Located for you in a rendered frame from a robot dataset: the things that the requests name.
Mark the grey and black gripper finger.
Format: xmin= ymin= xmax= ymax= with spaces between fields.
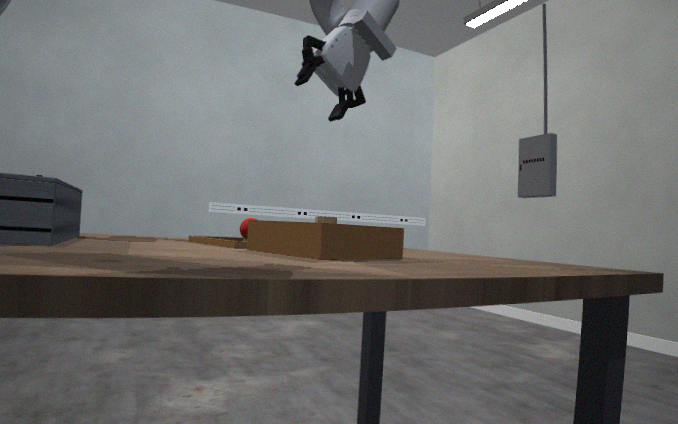
xmin=295 ymin=35 xmax=326 ymax=86
xmin=328 ymin=86 xmax=366 ymax=122

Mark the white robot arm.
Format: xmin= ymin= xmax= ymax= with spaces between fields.
xmin=309 ymin=0 xmax=399 ymax=61

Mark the red ball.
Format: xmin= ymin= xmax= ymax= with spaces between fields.
xmin=240 ymin=218 xmax=257 ymax=238

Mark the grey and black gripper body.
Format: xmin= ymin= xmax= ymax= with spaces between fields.
xmin=313 ymin=26 xmax=371 ymax=97

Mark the tan square board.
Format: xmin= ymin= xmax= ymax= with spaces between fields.
xmin=247 ymin=216 xmax=404 ymax=260

